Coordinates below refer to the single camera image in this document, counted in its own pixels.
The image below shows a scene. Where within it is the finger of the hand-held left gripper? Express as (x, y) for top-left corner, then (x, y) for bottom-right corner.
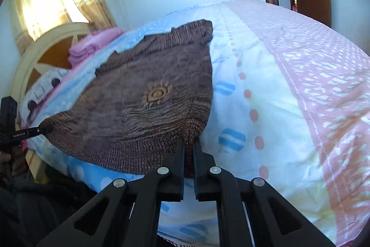
(13, 125), (54, 139)

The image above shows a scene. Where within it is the bed with blue sheet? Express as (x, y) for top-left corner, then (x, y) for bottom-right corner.
(22, 0), (370, 247)

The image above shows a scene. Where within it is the grey patterned pillow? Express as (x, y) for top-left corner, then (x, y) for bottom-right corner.
(22, 68), (70, 123)

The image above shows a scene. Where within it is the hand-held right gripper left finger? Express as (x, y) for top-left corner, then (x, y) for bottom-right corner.
(36, 138), (185, 247)

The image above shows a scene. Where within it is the wide yellow patterned curtain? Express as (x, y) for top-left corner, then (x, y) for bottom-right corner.
(9, 0), (70, 53)

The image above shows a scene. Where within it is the folded pink blanket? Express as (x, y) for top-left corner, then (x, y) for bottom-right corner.
(68, 27), (128, 66)

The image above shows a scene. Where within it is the person's left hand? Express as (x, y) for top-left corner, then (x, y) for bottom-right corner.
(3, 144), (28, 178)

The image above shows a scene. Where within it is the person's dark clothing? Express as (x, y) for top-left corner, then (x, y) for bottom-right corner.
(0, 175), (99, 247)

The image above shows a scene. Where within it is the cream and wood headboard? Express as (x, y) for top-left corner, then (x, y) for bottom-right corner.
(10, 22), (90, 109)

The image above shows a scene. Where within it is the brown knit sweater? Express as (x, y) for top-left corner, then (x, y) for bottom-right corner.
(40, 19), (214, 178)

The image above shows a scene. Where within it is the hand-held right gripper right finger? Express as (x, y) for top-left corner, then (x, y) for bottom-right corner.
(193, 138), (336, 247)

